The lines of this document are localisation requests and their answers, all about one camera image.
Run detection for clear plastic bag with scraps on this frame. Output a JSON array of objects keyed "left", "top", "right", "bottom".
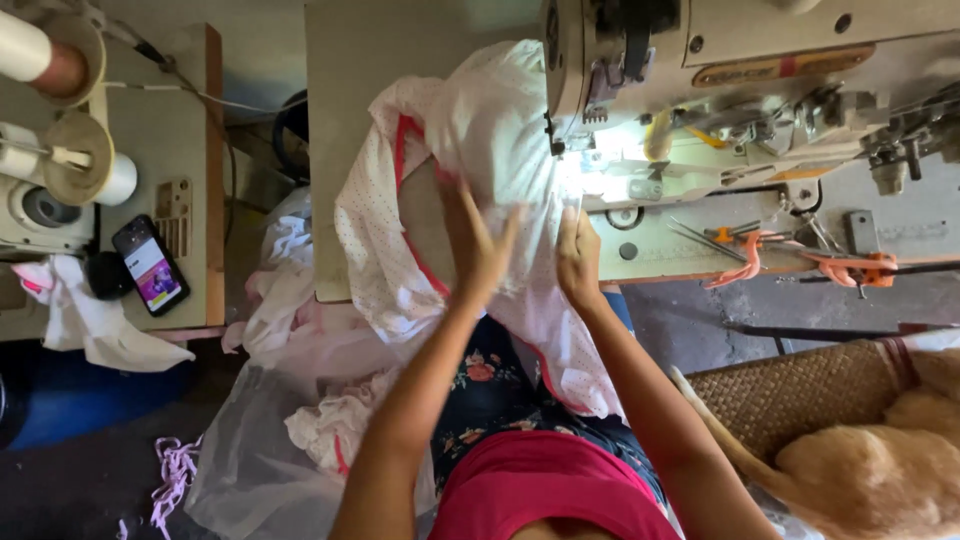
[{"left": 183, "top": 300, "right": 445, "bottom": 540}]

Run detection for white cloth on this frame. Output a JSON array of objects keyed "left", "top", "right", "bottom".
[{"left": 10, "top": 253, "right": 197, "bottom": 375}]

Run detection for black smartphone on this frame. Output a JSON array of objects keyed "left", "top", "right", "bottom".
[{"left": 111, "top": 214, "right": 192, "bottom": 318}]

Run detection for orange handled scissors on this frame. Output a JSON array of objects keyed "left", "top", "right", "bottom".
[{"left": 703, "top": 223, "right": 900, "bottom": 291}]

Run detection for person's left hand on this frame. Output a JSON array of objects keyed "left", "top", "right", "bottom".
[{"left": 437, "top": 178, "right": 525, "bottom": 303}]

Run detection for wooden side table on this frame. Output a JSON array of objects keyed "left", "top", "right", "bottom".
[{"left": 0, "top": 22, "right": 227, "bottom": 340}]

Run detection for black metal rod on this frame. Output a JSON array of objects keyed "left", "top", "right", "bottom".
[{"left": 798, "top": 259, "right": 960, "bottom": 285}]

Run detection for red shirt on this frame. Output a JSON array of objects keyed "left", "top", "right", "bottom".
[{"left": 426, "top": 430, "right": 685, "bottom": 540}]

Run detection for white overlock machine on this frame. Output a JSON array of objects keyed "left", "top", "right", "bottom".
[{"left": 0, "top": 171, "right": 100, "bottom": 258}]

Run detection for pink fabric strips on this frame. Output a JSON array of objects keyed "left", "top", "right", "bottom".
[{"left": 115, "top": 435, "right": 204, "bottom": 540}]

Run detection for large white thread cone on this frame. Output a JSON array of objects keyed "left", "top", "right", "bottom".
[{"left": 0, "top": 9, "right": 108, "bottom": 108}]

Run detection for metal tweezers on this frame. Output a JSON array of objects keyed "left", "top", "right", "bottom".
[{"left": 666, "top": 216, "right": 753, "bottom": 265}]

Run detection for orange fabric ribbon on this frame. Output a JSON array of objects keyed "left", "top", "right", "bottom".
[{"left": 703, "top": 231, "right": 898, "bottom": 291}]

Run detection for white dotted garment red trim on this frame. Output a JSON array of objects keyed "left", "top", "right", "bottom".
[{"left": 333, "top": 39, "right": 627, "bottom": 421}]

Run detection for white cable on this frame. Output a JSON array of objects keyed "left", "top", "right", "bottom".
[{"left": 100, "top": 79, "right": 303, "bottom": 116}]

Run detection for white thread spool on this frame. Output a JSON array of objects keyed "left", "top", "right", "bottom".
[{"left": 0, "top": 111, "right": 141, "bottom": 209}]

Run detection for tan furry animal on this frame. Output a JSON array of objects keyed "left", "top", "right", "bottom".
[{"left": 669, "top": 348, "right": 960, "bottom": 540}]

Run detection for black round object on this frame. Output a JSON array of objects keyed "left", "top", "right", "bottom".
[{"left": 84, "top": 250, "right": 137, "bottom": 302}]

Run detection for black hose loop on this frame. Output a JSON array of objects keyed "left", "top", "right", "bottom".
[{"left": 270, "top": 88, "right": 311, "bottom": 186}]

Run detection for person's right hand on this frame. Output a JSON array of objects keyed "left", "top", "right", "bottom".
[{"left": 555, "top": 205, "right": 606, "bottom": 312}]

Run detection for pile of white fabric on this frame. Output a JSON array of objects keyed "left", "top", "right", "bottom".
[{"left": 220, "top": 186, "right": 363, "bottom": 355}]

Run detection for woven basket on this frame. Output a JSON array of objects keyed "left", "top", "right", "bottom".
[{"left": 685, "top": 337, "right": 960, "bottom": 468}]

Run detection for blue barrel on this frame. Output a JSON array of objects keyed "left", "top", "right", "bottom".
[{"left": 0, "top": 339, "right": 194, "bottom": 453}]

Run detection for beige industrial sewing machine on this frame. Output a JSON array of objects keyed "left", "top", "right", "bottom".
[{"left": 540, "top": 0, "right": 960, "bottom": 226}]

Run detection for dark floral trousers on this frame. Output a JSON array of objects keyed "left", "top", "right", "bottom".
[{"left": 430, "top": 313, "right": 670, "bottom": 505}]

